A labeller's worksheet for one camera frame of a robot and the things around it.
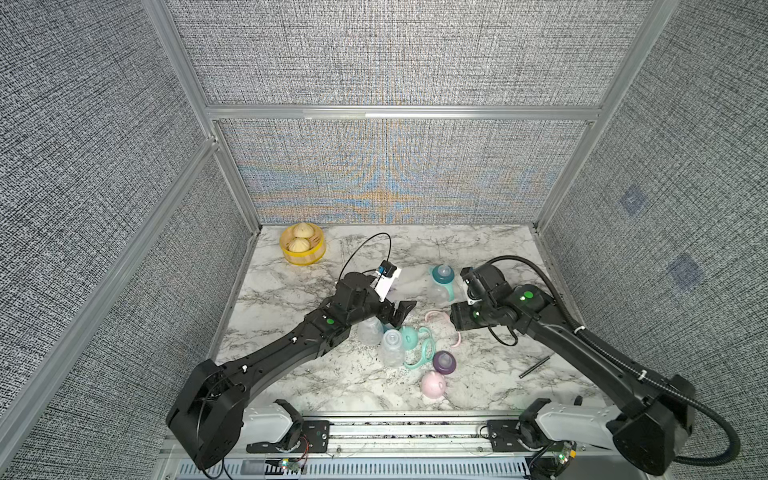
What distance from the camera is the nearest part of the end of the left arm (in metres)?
0.70

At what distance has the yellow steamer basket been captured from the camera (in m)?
1.08

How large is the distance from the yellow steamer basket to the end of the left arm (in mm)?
463
